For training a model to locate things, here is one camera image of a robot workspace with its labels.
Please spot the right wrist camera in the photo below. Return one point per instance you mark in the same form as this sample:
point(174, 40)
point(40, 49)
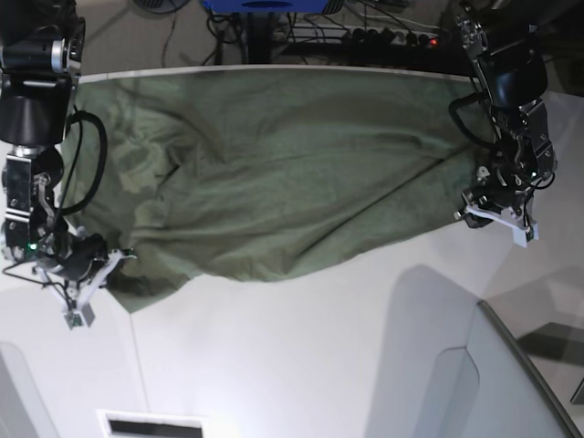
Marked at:
point(79, 318)

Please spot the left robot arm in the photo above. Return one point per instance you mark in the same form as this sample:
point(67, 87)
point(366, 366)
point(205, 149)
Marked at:
point(506, 117)

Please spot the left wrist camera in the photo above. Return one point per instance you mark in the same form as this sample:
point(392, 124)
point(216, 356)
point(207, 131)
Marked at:
point(522, 236)

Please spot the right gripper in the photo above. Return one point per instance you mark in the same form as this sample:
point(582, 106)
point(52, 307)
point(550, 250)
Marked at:
point(76, 265)

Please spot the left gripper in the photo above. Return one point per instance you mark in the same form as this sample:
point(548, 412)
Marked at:
point(496, 196)

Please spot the blue box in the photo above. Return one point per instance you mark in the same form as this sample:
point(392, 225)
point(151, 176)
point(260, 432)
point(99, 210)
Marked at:
point(266, 6)

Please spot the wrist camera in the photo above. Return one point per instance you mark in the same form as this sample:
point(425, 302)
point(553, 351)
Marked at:
point(522, 236)
point(79, 318)

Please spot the green t-shirt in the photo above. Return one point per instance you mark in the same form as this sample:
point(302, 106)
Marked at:
point(267, 175)

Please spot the black power strip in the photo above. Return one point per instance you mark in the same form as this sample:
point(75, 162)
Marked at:
point(333, 35)

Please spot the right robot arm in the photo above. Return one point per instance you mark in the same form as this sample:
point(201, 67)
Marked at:
point(41, 52)

